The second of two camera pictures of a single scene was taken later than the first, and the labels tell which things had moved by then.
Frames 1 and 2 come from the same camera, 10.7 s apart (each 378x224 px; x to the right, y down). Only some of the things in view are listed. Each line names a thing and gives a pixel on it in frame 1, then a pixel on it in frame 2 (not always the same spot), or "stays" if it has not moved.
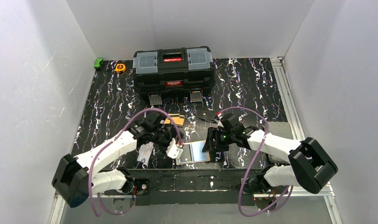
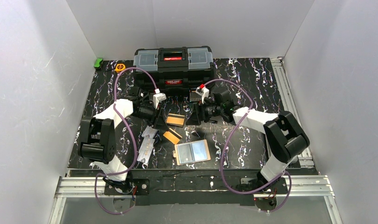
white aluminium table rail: (279, 70) stays
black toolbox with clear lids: (173, 72) stays
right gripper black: (216, 139) to (200, 110)
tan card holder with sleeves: (192, 153) stays
